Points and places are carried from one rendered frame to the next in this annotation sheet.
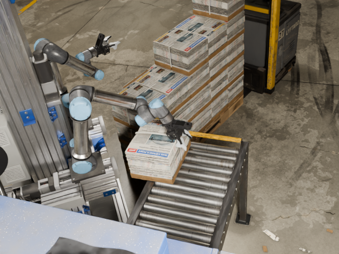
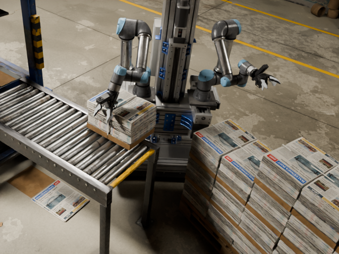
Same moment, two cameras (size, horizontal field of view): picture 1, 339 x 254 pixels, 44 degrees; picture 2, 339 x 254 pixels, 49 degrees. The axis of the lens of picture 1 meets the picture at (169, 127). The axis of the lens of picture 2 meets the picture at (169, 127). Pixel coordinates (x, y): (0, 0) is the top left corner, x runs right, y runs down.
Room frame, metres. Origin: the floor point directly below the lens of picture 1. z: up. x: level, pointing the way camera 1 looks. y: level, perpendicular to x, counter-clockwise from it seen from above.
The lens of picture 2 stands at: (2.48, -1.96, 2.44)
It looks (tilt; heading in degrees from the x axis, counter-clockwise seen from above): 37 degrees down; 94
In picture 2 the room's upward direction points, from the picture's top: 8 degrees clockwise
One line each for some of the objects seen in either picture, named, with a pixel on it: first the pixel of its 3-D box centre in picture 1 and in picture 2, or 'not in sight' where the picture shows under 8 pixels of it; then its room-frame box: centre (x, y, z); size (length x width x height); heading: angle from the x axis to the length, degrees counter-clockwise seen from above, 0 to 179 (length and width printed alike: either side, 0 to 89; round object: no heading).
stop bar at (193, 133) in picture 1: (210, 136); (133, 167); (2.17, -0.27, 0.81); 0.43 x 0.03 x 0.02; 66
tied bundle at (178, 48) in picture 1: (180, 51); (295, 172); (3.15, -0.18, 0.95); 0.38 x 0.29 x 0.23; 46
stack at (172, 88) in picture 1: (176, 109); (256, 213); (3.05, -0.08, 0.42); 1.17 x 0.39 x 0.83; 137
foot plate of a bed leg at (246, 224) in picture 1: (242, 218); not in sight; (2.06, -0.48, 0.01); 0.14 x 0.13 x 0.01; 66
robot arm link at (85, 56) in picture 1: (83, 57); (245, 67); (2.78, 0.56, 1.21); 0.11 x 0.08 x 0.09; 128
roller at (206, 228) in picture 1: (176, 221); (51, 124); (1.51, 0.03, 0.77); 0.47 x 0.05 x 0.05; 66
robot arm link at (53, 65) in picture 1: (54, 74); (224, 53); (2.62, 0.77, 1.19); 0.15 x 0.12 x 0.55; 38
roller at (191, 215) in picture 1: (180, 213); (58, 127); (1.57, 0.00, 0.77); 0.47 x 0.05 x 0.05; 66
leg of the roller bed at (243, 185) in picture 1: (243, 190); (104, 237); (2.06, -0.48, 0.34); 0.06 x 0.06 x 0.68; 66
